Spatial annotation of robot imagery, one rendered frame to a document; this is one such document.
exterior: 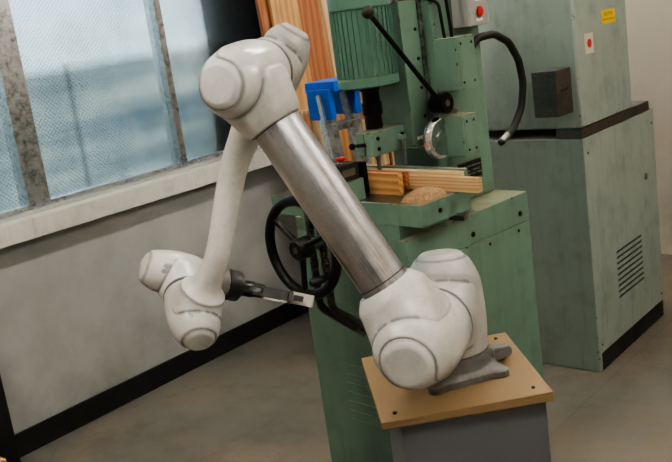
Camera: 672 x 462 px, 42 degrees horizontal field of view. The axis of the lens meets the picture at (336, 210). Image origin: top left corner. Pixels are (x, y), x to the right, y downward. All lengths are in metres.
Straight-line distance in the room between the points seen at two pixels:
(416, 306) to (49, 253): 2.05
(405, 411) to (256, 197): 2.42
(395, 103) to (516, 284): 0.68
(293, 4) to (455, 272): 2.50
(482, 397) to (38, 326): 2.04
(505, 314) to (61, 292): 1.68
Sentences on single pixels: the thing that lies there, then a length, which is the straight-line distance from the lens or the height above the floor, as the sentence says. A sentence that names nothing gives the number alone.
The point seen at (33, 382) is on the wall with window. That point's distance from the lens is 3.50.
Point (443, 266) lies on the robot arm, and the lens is 1.83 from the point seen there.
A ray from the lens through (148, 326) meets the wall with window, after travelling 3.76.
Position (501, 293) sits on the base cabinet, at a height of 0.52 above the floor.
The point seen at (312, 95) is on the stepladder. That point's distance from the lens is 3.51.
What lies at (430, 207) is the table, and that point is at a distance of 2.32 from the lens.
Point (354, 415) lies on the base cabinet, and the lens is 2.75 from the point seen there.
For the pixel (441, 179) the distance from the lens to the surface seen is 2.43.
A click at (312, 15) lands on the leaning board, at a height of 1.42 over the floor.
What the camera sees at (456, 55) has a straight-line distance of 2.55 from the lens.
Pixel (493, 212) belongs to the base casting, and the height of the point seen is 0.78.
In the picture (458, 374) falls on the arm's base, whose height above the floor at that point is 0.64.
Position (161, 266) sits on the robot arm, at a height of 0.91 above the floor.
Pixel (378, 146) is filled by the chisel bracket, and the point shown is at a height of 1.03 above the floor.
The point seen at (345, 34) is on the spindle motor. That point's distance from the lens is 2.48.
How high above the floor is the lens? 1.41
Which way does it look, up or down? 12 degrees down
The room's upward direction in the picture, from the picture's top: 8 degrees counter-clockwise
